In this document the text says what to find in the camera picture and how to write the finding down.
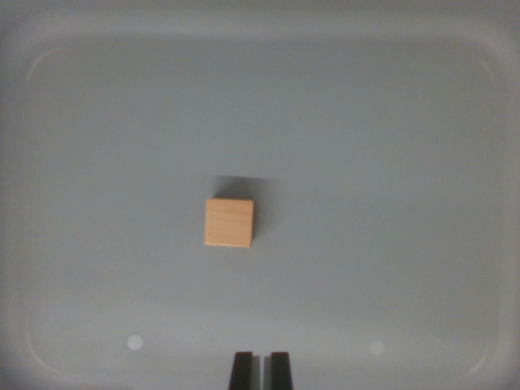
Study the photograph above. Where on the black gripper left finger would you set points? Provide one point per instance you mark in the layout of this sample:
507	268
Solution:
243	371

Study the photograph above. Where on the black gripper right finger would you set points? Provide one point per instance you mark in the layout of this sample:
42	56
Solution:
280	371

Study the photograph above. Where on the wooden cube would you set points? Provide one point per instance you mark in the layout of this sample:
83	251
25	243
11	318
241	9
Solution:
229	222

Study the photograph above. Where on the grey plastic tray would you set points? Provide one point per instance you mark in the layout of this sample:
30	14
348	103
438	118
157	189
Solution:
365	162

